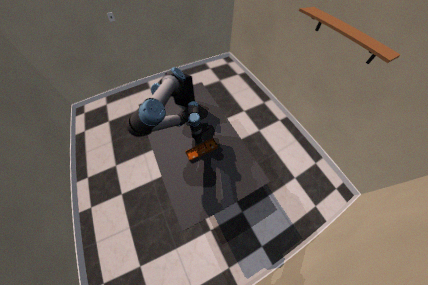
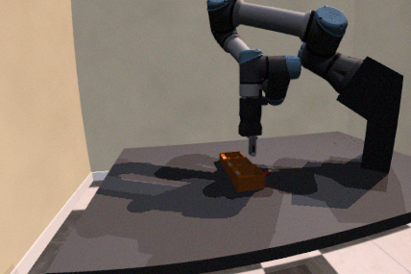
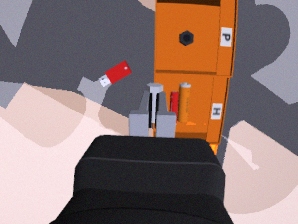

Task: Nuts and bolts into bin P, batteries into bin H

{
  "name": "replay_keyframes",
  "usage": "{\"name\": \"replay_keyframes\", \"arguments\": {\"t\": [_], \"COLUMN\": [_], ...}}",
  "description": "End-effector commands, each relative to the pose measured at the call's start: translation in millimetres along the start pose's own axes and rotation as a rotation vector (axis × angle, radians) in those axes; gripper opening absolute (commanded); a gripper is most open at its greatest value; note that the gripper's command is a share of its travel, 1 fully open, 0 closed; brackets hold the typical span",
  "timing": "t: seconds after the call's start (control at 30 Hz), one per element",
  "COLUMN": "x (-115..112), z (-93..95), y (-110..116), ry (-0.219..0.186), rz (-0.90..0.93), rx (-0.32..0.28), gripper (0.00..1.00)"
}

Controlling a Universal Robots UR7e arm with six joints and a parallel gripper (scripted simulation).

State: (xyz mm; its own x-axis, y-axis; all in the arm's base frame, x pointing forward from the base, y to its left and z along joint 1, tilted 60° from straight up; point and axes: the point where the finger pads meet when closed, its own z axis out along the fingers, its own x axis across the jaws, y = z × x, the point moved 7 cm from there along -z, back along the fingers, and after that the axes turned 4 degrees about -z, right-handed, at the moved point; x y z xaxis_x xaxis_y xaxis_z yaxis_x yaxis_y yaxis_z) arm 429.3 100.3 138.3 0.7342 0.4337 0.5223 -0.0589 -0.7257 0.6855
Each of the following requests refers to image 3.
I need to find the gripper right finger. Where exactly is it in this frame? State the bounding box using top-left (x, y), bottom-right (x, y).
top-left (155, 91), bottom-right (176, 138)

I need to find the red battery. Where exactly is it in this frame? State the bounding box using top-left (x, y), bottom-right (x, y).
top-left (169, 91), bottom-right (179, 116)

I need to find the red usb stick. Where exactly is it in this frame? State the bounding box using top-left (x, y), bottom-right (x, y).
top-left (99, 61), bottom-right (132, 87)

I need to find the dark grey hex nut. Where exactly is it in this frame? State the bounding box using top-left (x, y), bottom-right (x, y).
top-left (179, 30), bottom-right (194, 46)

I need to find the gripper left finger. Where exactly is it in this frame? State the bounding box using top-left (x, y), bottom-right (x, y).
top-left (129, 91), bottom-right (152, 137)

